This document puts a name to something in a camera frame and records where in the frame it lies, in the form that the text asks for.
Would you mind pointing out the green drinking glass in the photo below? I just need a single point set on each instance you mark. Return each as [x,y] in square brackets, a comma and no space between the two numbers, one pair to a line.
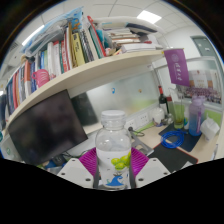
[178,116]

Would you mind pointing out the black desk mat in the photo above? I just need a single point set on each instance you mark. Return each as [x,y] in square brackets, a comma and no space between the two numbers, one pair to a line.
[173,158]

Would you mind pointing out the purple water bottle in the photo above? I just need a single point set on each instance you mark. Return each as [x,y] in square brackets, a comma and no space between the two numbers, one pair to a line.
[196,116]

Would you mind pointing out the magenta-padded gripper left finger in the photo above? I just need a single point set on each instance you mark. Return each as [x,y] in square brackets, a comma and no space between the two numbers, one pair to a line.
[75,168]

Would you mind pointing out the black computer monitor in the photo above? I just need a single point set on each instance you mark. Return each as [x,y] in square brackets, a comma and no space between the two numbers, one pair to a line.
[46,128]

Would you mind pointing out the group photo poster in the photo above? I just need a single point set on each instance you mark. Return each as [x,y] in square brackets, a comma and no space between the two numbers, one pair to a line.
[203,86]

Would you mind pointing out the clear plastic drink bottle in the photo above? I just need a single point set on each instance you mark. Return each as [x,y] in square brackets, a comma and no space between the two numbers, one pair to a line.
[112,150]

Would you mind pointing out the ceiling light panels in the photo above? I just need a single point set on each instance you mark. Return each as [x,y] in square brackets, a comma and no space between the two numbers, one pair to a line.
[149,16]

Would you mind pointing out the dark blue mouse pad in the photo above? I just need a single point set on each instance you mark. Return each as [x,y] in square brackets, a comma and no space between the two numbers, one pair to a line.
[191,141]

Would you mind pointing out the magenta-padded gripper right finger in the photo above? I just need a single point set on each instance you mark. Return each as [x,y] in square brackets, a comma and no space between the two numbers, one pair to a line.
[150,170]

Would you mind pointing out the dark wine bottle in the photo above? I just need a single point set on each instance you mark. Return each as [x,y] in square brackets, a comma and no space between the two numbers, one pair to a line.
[163,101]

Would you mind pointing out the white round jar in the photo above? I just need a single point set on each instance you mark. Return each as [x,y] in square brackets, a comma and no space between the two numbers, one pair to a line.
[158,116]

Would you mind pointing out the wall shelf with books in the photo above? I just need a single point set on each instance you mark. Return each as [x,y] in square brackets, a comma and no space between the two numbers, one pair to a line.
[86,71]

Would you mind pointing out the grey metal laptop stand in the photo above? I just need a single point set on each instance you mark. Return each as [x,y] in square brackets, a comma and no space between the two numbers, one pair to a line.
[141,145]

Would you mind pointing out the white tissue pack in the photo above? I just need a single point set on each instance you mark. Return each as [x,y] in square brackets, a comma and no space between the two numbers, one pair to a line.
[210,128]

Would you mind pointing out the white wall socket row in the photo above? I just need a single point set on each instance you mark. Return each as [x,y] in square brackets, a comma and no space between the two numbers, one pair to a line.
[138,120]

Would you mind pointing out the purple hanging flag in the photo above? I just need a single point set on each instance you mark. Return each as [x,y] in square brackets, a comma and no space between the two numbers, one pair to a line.
[176,68]

